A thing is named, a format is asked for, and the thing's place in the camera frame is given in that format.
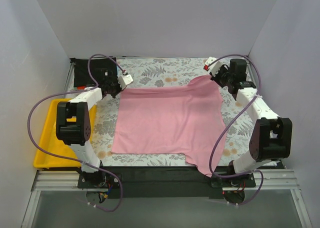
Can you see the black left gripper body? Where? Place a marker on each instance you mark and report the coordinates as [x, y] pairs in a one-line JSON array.
[[116, 88]]

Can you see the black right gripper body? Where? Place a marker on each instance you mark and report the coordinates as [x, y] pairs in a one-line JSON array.
[[217, 76]]

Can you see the pink t shirt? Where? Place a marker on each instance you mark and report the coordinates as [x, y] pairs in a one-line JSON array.
[[173, 120]]

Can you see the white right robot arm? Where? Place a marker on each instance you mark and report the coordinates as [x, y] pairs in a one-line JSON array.
[[272, 135]]

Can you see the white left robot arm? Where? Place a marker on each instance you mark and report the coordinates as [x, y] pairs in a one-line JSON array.
[[73, 127]]

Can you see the black folded t shirt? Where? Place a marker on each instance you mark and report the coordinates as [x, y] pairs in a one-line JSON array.
[[100, 69]]

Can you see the floral patterned table mat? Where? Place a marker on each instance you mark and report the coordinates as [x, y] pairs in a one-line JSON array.
[[160, 72]]

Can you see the yellow plastic tray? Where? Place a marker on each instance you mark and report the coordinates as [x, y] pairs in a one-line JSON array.
[[54, 153]]

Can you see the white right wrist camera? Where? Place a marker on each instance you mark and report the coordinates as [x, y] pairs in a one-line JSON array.
[[212, 65]]

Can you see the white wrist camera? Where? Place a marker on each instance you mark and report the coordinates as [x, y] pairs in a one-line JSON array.
[[212, 65], [125, 80]]

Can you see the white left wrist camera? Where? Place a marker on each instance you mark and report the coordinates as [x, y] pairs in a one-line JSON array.
[[125, 80]]

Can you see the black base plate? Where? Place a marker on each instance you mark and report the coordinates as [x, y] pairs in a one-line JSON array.
[[175, 182]]

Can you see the aluminium frame rail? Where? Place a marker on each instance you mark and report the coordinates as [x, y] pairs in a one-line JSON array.
[[48, 181]]

